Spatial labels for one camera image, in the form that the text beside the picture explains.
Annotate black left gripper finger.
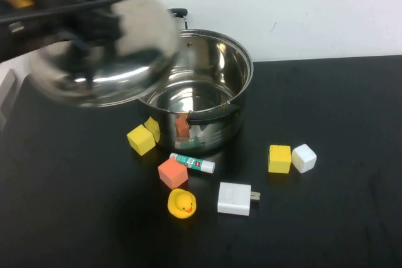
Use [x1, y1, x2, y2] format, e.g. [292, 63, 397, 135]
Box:
[97, 10, 122, 29]
[89, 28, 122, 45]

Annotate yellow foam cube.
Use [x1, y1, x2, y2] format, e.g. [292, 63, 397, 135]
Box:
[268, 144, 292, 174]
[126, 124, 157, 156]

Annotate steel lid with black knob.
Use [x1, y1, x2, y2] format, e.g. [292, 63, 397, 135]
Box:
[29, 0, 181, 108]

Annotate yellow rubber duck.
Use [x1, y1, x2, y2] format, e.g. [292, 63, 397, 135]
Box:
[167, 188, 197, 220]

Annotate white power adapter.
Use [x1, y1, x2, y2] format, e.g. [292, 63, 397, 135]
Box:
[216, 181, 261, 217]

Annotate white foam cube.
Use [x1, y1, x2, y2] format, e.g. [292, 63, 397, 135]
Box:
[291, 143, 318, 174]

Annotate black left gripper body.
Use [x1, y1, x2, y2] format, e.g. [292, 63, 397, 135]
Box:
[58, 0, 104, 45]

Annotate stainless steel pot black handles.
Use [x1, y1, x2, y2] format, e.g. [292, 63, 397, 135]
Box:
[136, 8, 254, 156]

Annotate white green glue stick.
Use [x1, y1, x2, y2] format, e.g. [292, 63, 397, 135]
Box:
[168, 152, 217, 174]

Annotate orange foam cube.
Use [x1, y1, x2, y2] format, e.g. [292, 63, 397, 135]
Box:
[157, 156, 189, 190]

